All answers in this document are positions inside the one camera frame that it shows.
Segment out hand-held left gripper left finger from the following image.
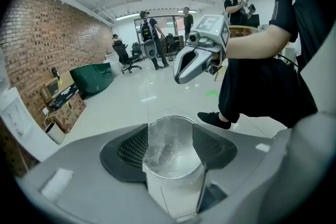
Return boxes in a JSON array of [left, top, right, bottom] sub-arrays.
[[25, 123, 174, 224]]

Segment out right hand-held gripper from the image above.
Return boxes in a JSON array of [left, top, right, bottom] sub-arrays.
[[173, 14, 231, 84]]

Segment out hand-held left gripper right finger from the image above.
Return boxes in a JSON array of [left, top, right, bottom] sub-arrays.
[[192, 123, 275, 215]]

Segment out clear plastic bag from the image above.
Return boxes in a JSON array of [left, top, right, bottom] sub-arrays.
[[143, 115, 204, 179]]

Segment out silver metal trash bin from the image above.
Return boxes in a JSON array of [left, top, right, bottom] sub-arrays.
[[142, 114, 205, 218]]

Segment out person's right forearm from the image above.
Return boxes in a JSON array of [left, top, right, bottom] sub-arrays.
[[224, 24, 292, 60]]

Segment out person's right hand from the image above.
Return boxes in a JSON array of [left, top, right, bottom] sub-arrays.
[[209, 52, 223, 66]]

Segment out person's right leg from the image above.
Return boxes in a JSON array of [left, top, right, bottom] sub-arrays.
[[218, 112, 232, 124]]

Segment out person's right shoe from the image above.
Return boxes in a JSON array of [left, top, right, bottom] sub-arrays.
[[197, 111, 232, 130]]

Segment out dark framed window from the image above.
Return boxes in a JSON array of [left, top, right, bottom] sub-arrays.
[[133, 15, 186, 42]]

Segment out black office chair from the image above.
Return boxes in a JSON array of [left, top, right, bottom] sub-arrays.
[[130, 41, 144, 61], [112, 43, 142, 74]]

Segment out small white waste bin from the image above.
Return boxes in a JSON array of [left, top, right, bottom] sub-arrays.
[[44, 121, 66, 145]]

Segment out wooden table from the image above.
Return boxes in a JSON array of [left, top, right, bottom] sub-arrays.
[[214, 25, 259, 82]]

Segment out printed cardboard box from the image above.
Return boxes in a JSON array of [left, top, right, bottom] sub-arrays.
[[52, 92, 87, 134]]

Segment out person's black shorts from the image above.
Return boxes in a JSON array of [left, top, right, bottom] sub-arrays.
[[217, 56, 320, 129]]

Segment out white water dispenser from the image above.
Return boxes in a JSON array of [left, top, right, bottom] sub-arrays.
[[0, 86, 62, 163]]

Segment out flat black box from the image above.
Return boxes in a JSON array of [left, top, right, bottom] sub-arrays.
[[48, 83, 79, 110]]

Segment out plain brown cardboard box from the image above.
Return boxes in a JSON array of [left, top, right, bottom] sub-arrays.
[[39, 71, 76, 103]]

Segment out person's black striped shirt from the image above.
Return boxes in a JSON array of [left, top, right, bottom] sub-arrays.
[[269, 0, 331, 71]]

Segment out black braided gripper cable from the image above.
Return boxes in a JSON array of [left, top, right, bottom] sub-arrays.
[[275, 54, 300, 68]]

